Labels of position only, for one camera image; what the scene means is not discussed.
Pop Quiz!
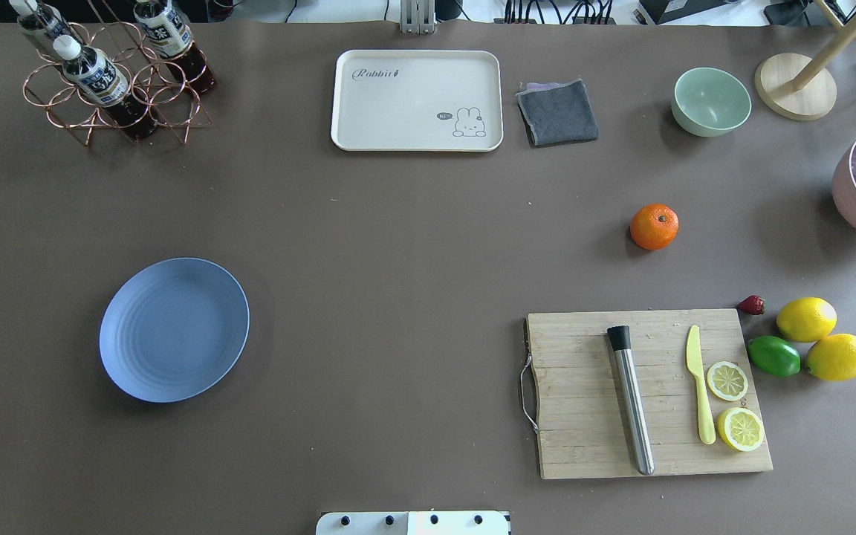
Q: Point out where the bamboo cutting board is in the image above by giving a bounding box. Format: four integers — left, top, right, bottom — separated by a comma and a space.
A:
525, 308, 774, 480

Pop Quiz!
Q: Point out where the tea bottle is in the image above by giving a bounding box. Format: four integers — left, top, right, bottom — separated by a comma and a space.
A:
133, 1, 217, 95
9, 0, 82, 58
52, 35, 158, 141

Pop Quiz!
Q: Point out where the yellow plastic knife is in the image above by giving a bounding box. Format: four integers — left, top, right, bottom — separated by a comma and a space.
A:
685, 325, 716, 444

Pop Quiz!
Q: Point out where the yellow lemon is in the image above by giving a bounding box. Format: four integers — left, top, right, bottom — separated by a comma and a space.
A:
776, 296, 837, 343
805, 333, 856, 380

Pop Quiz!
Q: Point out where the tea bottle back left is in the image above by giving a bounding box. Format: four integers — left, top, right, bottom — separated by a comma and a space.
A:
9, 0, 82, 58

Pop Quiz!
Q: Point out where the green lime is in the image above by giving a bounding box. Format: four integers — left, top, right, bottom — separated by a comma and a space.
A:
746, 335, 802, 378

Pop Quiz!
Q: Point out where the lemon slice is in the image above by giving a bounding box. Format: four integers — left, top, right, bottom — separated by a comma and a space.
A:
704, 361, 750, 402
716, 407, 765, 453

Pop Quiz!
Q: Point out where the red strawberry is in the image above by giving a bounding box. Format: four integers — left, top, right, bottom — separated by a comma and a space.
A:
736, 294, 765, 316

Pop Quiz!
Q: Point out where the cream rabbit tray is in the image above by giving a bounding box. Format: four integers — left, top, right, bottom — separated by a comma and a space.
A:
330, 50, 504, 152

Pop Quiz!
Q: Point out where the tea bottle front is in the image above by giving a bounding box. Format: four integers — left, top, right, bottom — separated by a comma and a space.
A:
52, 35, 158, 141

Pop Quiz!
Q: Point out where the yellow lemon upper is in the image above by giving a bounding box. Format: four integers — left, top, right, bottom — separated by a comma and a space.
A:
776, 296, 837, 343

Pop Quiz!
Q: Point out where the grey folded cloth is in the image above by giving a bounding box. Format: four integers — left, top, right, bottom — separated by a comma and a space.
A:
516, 79, 599, 148

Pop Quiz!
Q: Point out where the copper wire bottle rack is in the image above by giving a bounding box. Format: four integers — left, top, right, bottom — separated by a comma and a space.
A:
22, 1, 211, 146

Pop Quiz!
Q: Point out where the lemon slice upper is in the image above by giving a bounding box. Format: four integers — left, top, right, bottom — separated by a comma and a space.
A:
704, 361, 750, 402

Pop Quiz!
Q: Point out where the yellow lemon lower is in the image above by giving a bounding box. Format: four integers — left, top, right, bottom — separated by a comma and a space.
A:
805, 333, 856, 380

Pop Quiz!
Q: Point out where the steel muddler with black tip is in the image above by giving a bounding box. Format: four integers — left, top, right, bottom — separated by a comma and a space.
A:
606, 325, 655, 476

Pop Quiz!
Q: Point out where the orange tangerine fruit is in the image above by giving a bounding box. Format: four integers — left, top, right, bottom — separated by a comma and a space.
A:
629, 204, 680, 250

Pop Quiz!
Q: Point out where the tea bottle back right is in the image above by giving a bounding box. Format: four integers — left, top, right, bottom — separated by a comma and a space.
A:
133, 1, 217, 95

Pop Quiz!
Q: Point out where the blue round plate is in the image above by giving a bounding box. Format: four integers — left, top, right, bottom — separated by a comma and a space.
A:
99, 257, 250, 403

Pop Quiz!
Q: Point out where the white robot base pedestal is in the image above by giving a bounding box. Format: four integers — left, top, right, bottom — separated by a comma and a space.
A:
315, 509, 512, 534

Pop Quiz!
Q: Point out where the lemon slice lower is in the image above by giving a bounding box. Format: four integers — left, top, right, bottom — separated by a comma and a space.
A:
716, 407, 765, 453

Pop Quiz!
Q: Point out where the mint green bowl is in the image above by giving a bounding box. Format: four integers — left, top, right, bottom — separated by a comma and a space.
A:
670, 67, 752, 137

